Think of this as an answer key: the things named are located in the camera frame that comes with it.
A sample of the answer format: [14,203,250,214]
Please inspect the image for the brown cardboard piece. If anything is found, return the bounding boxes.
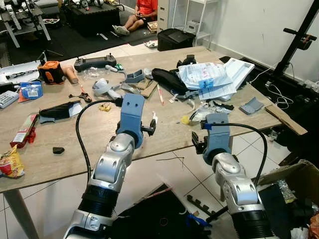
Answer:
[134,78,160,98]

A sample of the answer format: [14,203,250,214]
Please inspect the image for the black pouch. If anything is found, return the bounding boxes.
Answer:
[152,68,188,96]

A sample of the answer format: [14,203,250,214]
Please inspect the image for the angular grey plastic part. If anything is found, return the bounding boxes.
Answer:
[124,69,146,84]

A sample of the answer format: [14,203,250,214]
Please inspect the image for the grey white handheld device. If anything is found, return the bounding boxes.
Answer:
[92,78,123,100]

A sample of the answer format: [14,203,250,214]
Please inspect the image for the curved grey plastic part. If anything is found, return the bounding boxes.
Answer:
[239,97,264,116]

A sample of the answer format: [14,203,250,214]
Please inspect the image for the white plastic mailer bags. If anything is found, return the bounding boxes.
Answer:
[178,58,255,101]

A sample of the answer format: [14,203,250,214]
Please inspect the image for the dark grey remote controller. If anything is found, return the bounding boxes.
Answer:
[74,54,117,73]

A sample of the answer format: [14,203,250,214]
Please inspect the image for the black floor mat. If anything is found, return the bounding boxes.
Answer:
[106,183,216,239]

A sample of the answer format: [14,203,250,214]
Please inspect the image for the wooden plank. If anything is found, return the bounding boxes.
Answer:
[265,104,309,136]

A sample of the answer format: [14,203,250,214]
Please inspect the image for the flat black bag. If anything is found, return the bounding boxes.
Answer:
[39,101,84,124]

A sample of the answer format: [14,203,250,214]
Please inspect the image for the small black case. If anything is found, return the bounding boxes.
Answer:
[157,28,196,52]

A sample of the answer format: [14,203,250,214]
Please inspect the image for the tan cylinder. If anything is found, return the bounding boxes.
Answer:
[64,66,80,84]

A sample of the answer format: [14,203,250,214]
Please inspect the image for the brown cardboard box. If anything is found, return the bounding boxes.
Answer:
[256,158,319,239]

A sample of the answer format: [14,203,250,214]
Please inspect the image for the white shelf rack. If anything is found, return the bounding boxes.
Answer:
[168,0,216,49]

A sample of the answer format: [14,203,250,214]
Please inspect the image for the orange black battery block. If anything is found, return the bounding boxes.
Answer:
[38,61,66,85]

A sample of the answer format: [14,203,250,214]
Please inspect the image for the seated person in orange shirt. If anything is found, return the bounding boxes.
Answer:
[112,0,159,37]

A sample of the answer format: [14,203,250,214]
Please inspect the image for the large black equipment case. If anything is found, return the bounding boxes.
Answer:
[64,1,121,36]

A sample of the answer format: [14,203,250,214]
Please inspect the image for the blue packet with label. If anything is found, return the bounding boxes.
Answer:
[18,82,43,102]

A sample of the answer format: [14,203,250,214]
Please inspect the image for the long red packet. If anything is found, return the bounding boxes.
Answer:
[9,113,40,149]

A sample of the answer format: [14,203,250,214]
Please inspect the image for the black metal stand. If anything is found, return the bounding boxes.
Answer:
[271,0,319,83]

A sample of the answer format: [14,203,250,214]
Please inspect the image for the long white device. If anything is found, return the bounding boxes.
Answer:
[0,60,43,84]

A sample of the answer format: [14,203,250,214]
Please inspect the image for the red yellow snack packet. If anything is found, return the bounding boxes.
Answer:
[0,146,25,179]

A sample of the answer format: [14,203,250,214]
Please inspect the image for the white keypad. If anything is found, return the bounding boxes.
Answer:
[0,90,20,109]

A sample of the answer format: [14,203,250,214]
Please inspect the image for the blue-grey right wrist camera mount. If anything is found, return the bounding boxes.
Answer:
[203,113,233,158]

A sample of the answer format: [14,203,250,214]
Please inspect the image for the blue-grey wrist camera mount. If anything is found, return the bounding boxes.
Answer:
[119,93,147,148]
[203,113,233,158]

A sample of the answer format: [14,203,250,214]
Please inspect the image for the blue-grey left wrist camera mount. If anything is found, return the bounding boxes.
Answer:
[119,93,147,148]

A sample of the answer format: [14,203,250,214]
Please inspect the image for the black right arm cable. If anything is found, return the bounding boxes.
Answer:
[202,121,269,187]

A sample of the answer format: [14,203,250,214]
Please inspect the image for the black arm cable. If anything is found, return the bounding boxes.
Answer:
[75,99,124,182]
[202,121,269,187]

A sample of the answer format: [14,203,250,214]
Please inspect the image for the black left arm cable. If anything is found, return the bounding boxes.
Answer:
[75,99,124,182]

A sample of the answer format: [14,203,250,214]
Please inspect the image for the black camera device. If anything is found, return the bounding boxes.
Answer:
[176,53,198,68]

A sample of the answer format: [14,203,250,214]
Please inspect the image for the white cable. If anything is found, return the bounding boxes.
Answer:
[249,67,296,111]

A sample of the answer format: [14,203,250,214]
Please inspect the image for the grey metal frame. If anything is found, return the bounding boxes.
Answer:
[0,0,53,49]

